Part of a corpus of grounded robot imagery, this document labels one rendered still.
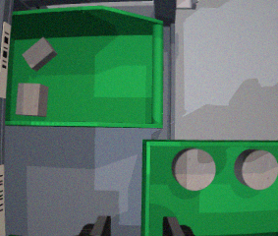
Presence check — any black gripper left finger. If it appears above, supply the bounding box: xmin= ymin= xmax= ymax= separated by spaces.
xmin=77 ymin=215 xmax=111 ymax=236

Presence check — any grey block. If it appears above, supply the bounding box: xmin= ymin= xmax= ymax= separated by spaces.
xmin=16 ymin=83 xmax=49 ymax=117
xmin=22 ymin=37 xmax=57 ymax=72

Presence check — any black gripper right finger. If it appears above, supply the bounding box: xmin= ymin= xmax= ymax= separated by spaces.
xmin=162 ymin=216 xmax=195 ymax=236

